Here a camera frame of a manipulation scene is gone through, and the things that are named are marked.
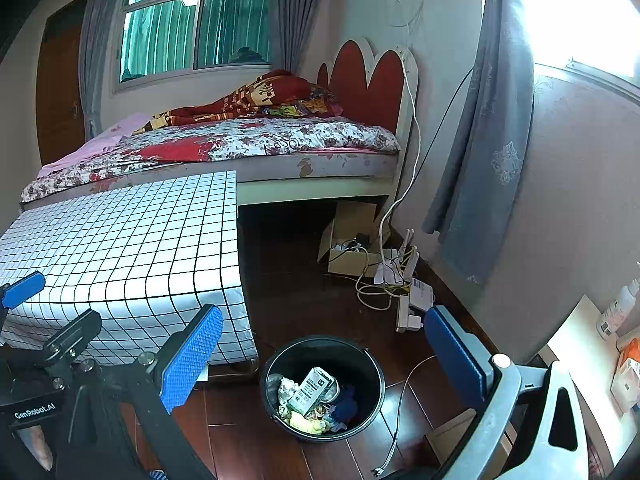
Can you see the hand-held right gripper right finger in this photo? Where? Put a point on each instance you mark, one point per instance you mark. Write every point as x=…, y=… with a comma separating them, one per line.
x=452, y=352

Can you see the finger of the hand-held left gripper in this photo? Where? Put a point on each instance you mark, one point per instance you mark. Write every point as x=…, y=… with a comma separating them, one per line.
x=75, y=332
x=22, y=290

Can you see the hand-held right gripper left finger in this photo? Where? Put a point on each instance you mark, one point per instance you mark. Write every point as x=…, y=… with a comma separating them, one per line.
x=192, y=357

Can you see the black bucket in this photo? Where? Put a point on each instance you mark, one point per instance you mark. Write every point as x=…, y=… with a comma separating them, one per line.
x=360, y=375

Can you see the dark blue sock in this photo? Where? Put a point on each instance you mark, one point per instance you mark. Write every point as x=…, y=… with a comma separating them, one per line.
x=345, y=402

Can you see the green and white milk carton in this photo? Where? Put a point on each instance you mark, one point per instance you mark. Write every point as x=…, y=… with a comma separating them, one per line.
x=312, y=390

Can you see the yellow cloth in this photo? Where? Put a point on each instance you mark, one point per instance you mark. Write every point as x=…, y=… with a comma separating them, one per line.
x=305, y=422

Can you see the light blue face mask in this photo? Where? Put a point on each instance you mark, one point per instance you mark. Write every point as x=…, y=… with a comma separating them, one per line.
x=332, y=420

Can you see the person's left hand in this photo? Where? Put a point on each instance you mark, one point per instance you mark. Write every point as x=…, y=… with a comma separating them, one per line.
x=37, y=447

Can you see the white power strip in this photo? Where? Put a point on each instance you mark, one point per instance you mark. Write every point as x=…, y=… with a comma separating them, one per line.
x=405, y=312

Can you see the white adapter box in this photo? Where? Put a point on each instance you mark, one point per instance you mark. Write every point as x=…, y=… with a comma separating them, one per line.
x=422, y=292

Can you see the white router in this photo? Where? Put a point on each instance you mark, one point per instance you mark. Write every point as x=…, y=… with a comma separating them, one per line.
x=409, y=265

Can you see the table with checked cloth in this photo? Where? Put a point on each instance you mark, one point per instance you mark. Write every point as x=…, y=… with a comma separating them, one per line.
x=150, y=240

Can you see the cardboard box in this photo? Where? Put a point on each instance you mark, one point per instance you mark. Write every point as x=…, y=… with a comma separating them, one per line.
x=345, y=262

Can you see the white plastic bottle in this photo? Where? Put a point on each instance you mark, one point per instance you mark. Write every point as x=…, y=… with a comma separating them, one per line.
x=617, y=310

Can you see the pink sheet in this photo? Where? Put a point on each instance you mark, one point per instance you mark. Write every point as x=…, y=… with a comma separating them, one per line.
x=105, y=140

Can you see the small white box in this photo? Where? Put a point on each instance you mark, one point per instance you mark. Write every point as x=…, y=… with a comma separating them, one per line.
x=625, y=385

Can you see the orange packet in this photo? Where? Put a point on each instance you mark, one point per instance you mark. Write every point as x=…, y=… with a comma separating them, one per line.
x=631, y=352

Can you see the brown wooden door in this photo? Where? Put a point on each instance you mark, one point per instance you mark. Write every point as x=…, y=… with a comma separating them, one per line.
x=60, y=95

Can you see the blue-grey patterned curtain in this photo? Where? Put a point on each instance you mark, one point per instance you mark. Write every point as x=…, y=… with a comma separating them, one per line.
x=485, y=135

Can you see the bed with floral sheet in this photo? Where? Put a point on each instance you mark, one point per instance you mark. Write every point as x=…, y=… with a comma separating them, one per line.
x=250, y=135

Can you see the grey window curtain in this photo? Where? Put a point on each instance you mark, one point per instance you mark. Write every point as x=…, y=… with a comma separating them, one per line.
x=97, y=60
x=290, y=20

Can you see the red patterned blanket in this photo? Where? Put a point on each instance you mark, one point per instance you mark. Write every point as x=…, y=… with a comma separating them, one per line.
x=260, y=92

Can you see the red and white headboard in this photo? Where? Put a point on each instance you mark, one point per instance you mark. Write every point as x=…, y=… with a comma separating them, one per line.
x=360, y=90

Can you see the colourful printed pillow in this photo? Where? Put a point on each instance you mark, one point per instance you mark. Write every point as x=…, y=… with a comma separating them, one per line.
x=315, y=105

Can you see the window with green curtain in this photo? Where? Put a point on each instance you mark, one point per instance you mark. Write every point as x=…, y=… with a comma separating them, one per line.
x=165, y=35

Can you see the sunlit window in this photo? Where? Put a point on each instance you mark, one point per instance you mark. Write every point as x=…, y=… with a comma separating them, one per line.
x=580, y=10

